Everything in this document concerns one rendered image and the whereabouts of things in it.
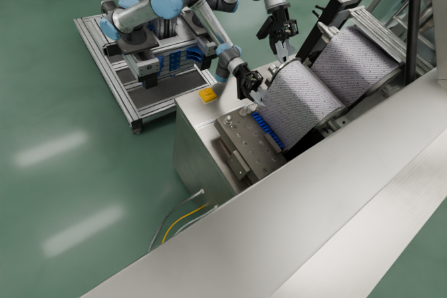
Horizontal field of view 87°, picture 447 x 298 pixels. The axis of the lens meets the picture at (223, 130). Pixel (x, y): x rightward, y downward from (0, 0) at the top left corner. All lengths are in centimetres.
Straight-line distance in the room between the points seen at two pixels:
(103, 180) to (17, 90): 111
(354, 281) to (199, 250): 37
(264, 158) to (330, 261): 57
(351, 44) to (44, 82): 237
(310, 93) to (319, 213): 67
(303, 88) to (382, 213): 48
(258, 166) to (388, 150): 67
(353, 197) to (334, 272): 25
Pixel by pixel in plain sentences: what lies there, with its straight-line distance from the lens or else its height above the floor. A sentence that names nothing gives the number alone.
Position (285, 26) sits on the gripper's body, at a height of 138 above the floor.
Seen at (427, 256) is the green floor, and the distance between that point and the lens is 290.
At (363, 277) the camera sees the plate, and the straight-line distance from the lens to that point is 56.
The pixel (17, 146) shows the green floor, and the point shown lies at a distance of 234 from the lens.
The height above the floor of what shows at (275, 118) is 110.
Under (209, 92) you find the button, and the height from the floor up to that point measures 92.
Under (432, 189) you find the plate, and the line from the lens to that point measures 76.
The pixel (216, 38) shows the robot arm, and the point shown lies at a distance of 126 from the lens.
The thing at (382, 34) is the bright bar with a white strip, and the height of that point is 145.
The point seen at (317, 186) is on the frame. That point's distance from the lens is 28.
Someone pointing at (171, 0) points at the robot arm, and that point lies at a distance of 109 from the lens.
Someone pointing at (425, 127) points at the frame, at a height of 165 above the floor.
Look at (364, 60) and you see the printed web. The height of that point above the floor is 138.
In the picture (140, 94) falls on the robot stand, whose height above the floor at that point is 21.
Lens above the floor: 187
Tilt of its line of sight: 57 degrees down
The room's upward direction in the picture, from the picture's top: 23 degrees clockwise
